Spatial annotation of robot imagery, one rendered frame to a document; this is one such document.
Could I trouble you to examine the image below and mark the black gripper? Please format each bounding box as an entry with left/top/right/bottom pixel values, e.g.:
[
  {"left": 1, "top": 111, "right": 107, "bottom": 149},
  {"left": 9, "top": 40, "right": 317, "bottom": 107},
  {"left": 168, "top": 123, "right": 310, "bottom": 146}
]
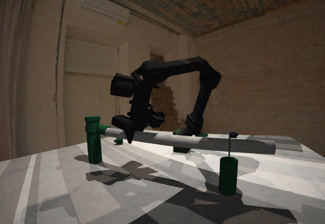
[{"left": 111, "top": 98, "right": 151, "bottom": 144}]

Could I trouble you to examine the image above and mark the green post with cap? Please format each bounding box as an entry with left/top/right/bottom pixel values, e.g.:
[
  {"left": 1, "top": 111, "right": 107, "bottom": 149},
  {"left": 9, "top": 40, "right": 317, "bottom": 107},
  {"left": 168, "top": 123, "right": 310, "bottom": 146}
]
[{"left": 85, "top": 116, "right": 102, "bottom": 164}]

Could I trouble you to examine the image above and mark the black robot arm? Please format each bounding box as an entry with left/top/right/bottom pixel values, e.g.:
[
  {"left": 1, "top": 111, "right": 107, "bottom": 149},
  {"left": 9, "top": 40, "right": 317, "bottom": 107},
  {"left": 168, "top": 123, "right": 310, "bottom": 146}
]
[{"left": 110, "top": 56, "right": 221, "bottom": 136}]

